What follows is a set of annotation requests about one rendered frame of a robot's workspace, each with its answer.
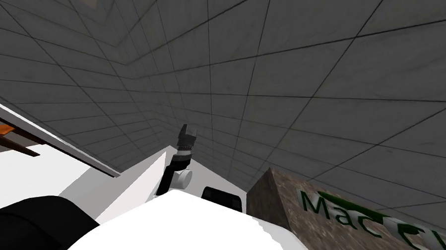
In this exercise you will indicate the brown box with green print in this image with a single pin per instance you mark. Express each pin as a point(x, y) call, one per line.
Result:
point(341, 238)

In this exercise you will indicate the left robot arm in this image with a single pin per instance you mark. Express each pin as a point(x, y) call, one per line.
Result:
point(24, 224)

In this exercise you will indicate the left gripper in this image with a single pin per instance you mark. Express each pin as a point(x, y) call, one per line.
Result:
point(185, 142)

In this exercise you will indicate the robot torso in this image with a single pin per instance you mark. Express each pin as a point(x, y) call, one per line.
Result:
point(198, 234)

